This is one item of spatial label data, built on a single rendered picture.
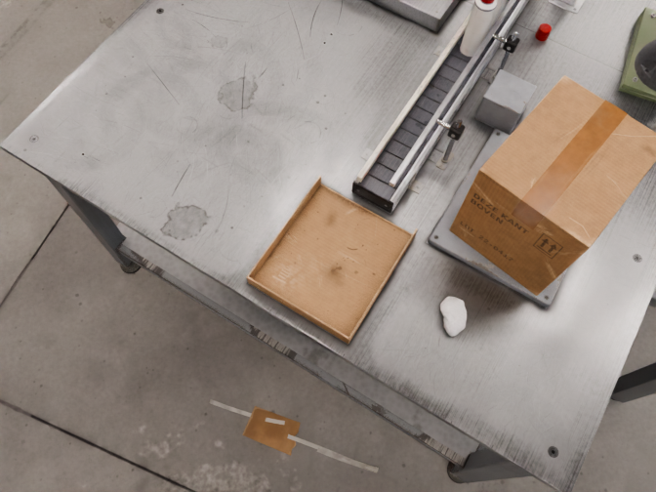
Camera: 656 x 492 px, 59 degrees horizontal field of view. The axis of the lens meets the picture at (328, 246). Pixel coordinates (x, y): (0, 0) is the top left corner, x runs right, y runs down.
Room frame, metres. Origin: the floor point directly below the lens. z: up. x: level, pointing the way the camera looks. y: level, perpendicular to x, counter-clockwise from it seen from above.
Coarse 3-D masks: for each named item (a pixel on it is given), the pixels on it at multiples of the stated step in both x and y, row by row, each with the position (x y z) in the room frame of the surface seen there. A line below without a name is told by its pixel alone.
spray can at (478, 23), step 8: (480, 0) 1.08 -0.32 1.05; (488, 0) 1.07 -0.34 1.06; (496, 0) 1.09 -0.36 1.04; (472, 8) 1.08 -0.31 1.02; (480, 8) 1.06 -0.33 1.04; (488, 8) 1.06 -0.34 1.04; (472, 16) 1.07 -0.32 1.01; (480, 16) 1.06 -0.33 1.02; (488, 16) 1.06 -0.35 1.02; (472, 24) 1.06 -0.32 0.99; (480, 24) 1.06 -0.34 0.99; (488, 24) 1.07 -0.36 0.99; (472, 32) 1.06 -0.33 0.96; (480, 32) 1.06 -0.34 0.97; (464, 40) 1.07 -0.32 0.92; (472, 40) 1.06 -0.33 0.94; (480, 40) 1.06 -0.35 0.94; (464, 48) 1.07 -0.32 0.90; (472, 48) 1.06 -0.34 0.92; (464, 56) 1.06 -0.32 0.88
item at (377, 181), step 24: (504, 24) 1.18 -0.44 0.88; (456, 48) 1.09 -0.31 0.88; (456, 72) 1.01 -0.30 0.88; (432, 96) 0.93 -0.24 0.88; (456, 96) 0.93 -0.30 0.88; (408, 120) 0.85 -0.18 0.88; (408, 144) 0.78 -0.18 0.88; (384, 168) 0.72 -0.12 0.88; (408, 168) 0.72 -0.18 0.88; (384, 192) 0.65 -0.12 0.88
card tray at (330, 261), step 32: (320, 192) 0.67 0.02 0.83; (288, 224) 0.57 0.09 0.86; (320, 224) 0.58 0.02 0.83; (352, 224) 0.59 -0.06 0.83; (384, 224) 0.59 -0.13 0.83; (288, 256) 0.50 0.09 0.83; (320, 256) 0.50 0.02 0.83; (352, 256) 0.51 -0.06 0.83; (384, 256) 0.51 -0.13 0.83; (288, 288) 0.42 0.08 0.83; (320, 288) 0.43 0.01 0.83; (352, 288) 0.43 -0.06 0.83; (320, 320) 0.34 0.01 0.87; (352, 320) 0.36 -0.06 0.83
